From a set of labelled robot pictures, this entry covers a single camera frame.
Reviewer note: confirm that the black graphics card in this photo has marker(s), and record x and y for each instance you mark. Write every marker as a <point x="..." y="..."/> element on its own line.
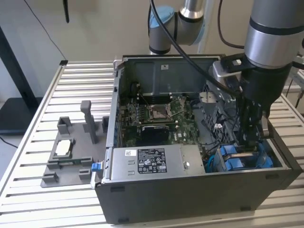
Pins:
<point x="154" y="135"/>

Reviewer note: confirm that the CPU socket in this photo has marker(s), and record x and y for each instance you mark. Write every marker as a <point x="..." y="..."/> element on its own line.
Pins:
<point x="158" y="112"/>

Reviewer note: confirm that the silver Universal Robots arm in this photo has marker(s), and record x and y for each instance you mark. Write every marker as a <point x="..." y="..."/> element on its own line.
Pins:
<point x="268" y="35"/>

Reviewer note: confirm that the black RAM slots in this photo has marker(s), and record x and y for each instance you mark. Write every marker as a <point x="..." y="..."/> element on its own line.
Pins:
<point x="154" y="98"/>

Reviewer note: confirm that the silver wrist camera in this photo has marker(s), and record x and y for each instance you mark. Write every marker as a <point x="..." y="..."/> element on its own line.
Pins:
<point x="219" y="71"/>

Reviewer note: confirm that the black hanging antenna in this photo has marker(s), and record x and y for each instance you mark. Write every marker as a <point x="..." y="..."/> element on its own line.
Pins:
<point x="66" y="12"/>

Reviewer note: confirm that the metal disk bay cage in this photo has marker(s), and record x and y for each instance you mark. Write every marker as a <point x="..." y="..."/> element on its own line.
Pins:
<point x="220" y="164"/>

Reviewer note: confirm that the silver power supply unit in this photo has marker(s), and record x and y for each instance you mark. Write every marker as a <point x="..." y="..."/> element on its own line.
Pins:
<point x="173" y="161"/>

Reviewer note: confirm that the gray parts rack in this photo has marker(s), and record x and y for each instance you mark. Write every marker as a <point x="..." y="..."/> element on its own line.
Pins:
<point x="76" y="140"/>

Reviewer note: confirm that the black monitor stand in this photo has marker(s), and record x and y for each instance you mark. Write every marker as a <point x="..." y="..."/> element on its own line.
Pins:
<point x="14" y="116"/>

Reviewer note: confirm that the gray plastic drive shroud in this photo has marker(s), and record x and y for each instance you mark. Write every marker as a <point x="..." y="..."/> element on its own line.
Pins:
<point x="202" y="118"/>

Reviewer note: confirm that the black table corner cap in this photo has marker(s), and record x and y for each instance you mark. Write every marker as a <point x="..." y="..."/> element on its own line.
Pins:
<point x="63" y="63"/>

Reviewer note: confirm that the blue case latch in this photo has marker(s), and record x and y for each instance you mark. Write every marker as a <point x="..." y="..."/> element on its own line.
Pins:
<point x="96" y="166"/>

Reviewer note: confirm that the black open PC case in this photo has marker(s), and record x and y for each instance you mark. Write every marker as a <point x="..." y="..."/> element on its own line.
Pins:
<point x="178" y="202"/>

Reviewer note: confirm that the green motherboard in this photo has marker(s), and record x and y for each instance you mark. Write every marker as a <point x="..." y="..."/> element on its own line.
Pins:
<point x="183" y="133"/>

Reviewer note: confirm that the silver metal bracket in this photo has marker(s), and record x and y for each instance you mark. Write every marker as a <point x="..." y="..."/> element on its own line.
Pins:
<point x="207" y="97"/>

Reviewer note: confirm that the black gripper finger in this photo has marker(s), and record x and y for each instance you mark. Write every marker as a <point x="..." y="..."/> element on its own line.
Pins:
<point x="247" y="123"/>
<point x="265" y="128"/>

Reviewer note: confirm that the silver CPU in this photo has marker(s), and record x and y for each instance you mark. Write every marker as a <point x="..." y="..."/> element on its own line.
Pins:
<point x="63" y="147"/>

